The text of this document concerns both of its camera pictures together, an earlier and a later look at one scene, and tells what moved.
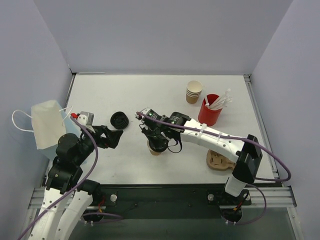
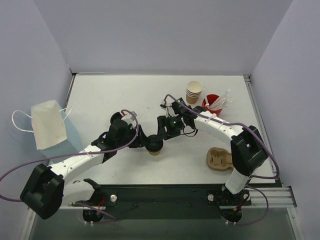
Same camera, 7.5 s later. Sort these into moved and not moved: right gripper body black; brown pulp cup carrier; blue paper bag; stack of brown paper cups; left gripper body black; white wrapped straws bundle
Moved: left gripper body black; right gripper body black
Not moved: blue paper bag; white wrapped straws bundle; stack of brown paper cups; brown pulp cup carrier
